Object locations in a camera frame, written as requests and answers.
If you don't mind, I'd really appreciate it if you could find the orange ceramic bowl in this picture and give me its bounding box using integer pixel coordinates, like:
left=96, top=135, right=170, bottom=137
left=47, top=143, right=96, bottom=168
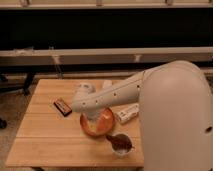
left=80, top=108, right=115, bottom=137

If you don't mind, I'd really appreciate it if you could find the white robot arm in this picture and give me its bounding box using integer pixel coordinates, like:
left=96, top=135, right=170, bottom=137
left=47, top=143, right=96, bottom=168
left=71, top=61, right=213, bottom=171

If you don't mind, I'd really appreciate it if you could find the white rectangular box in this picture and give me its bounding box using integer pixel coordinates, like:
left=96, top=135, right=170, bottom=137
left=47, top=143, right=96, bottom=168
left=115, top=103, right=139, bottom=124

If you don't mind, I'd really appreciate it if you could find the dark chocolate bar package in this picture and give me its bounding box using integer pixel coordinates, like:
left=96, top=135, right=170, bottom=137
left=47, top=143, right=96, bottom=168
left=54, top=99, right=72, bottom=117

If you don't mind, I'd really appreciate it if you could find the white cup with brown contents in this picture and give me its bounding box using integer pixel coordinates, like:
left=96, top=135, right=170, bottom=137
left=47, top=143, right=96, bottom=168
left=106, top=134, right=134, bottom=156

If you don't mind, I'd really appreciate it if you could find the wooden table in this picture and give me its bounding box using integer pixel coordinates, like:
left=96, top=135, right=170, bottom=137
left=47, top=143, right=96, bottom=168
left=6, top=79, right=144, bottom=167

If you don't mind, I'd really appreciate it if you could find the white horizontal rail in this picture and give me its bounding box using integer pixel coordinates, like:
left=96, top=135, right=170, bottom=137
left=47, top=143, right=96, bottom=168
left=0, top=47, right=213, bottom=66

